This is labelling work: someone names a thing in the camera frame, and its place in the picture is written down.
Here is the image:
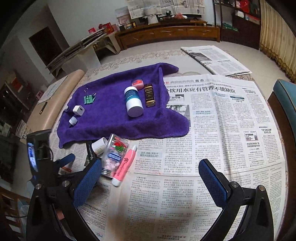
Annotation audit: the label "small round white adapter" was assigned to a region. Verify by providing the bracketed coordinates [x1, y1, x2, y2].
[69, 116, 78, 126]

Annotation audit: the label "white cube charger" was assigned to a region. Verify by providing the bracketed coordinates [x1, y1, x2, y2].
[72, 105, 85, 116]

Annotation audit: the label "clear candy bottle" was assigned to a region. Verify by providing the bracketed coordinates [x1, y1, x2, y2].
[101, 133, 129, 178]

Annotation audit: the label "pink tube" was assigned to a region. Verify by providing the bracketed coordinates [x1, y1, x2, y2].
[111, 145, 137, 187]

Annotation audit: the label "green binder clip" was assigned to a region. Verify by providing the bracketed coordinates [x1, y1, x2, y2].
[83, 88, 96, 105]

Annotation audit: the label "white blue labelled bottle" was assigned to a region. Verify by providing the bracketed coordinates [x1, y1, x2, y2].
[124, 86, 144, 118]

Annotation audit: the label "small red pink jar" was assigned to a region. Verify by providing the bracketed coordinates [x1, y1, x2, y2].
[132, 78, 144, 90]

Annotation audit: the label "beige bench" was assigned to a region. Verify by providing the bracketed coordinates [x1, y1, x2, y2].
[27, 69, 85, 132]

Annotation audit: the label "black pen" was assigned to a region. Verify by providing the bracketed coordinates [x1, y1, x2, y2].
[39, 101, 48, 115]

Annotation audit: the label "paper sheet on bench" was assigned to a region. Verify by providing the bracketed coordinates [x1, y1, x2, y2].
[37, 75, 68, 104]

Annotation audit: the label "purple towel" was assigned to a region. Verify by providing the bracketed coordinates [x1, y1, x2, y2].
[57, 63, 189, 148]

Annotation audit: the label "large newspaper on table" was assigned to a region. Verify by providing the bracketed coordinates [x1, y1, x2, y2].
[50, 75, 287, 240]

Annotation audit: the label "folded grey rack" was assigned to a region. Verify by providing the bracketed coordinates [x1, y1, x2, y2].
[46, 29, 107, 73]

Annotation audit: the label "teal chair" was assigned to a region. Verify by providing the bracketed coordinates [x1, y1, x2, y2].
[267, 79, 296, 181]

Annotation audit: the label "white jar on cabinet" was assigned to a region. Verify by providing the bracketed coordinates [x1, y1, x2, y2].
[147, 14, 158, 25]

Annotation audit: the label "wooden tv cabinet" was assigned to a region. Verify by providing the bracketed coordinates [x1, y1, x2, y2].
[115, 20, 220, 50]

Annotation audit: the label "folded newspaper far right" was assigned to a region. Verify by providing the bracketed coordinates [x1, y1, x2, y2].
[181, 46, 251, 77]

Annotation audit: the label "beige curtain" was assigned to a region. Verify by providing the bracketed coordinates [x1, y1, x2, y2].
[259, 1, 295, 83]

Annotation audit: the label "dark shelf unit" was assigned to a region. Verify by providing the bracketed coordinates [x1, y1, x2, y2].
[212, 1, 261, 50]

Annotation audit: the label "newspapers on wall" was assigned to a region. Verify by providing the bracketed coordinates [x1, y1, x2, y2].
[125, 0, 205, 19]

